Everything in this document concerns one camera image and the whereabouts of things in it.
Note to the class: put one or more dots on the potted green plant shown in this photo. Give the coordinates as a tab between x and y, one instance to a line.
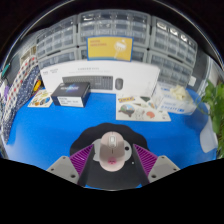
213	110

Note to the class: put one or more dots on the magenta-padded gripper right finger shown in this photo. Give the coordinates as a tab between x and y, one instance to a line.
155	166

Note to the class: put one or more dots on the black mouse pad white print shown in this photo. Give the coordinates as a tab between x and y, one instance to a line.
110	179

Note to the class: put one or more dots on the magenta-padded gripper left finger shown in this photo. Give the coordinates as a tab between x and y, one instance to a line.
71	166

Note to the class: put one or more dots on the red blue plaid cloth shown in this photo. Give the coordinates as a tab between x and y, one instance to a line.
20	80

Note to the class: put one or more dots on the small black box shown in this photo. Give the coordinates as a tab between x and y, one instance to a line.
70	93

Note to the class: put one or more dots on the teal tool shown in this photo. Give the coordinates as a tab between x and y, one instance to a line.
5	69

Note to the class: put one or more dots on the pink beige computer mouse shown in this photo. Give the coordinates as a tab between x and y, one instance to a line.
112	150

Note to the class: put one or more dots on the long white keyboard box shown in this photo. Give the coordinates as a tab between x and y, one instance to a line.
140	75

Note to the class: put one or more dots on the yellow and blue box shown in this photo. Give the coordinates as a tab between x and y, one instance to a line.
110	48

